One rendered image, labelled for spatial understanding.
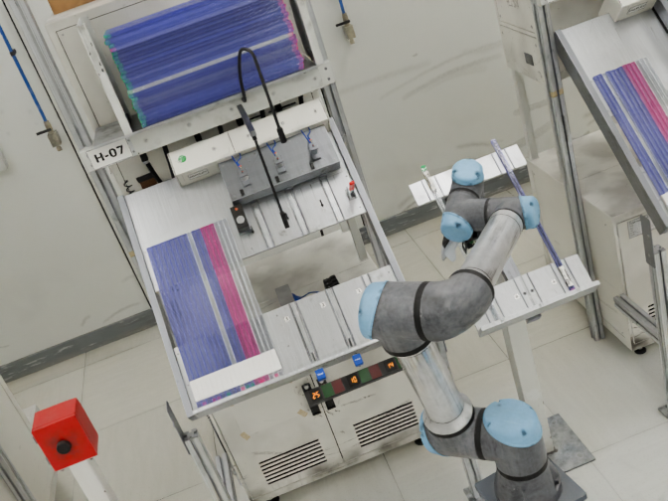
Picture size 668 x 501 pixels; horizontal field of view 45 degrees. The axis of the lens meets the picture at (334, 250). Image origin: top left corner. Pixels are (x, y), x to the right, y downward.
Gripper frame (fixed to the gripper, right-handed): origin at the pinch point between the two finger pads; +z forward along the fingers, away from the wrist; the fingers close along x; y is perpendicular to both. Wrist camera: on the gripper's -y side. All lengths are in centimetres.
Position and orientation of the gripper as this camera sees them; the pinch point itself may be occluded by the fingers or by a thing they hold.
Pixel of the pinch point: (467, 249)
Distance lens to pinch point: 221.0
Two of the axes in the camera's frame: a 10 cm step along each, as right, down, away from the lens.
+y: 3.3, 7.3, -6.0
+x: 9.3, -3.6, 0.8
